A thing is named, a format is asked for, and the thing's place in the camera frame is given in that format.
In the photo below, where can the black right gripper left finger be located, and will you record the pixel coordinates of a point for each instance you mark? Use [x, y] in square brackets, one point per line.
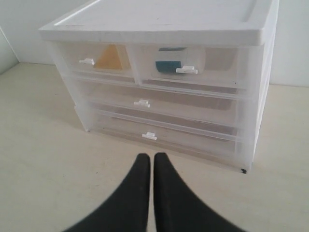
[126, 209]

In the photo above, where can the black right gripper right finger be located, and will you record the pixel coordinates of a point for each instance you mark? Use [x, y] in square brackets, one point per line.
[177, 208]

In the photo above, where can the white blue-label pill bottle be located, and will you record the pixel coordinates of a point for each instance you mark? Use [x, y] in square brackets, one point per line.
[180, 60]

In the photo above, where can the yellow cheese wedge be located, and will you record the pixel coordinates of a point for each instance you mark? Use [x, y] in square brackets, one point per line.
[109, 59]

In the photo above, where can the white plastic drawer cabinet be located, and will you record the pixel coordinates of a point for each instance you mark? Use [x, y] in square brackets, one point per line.
[213, 23]

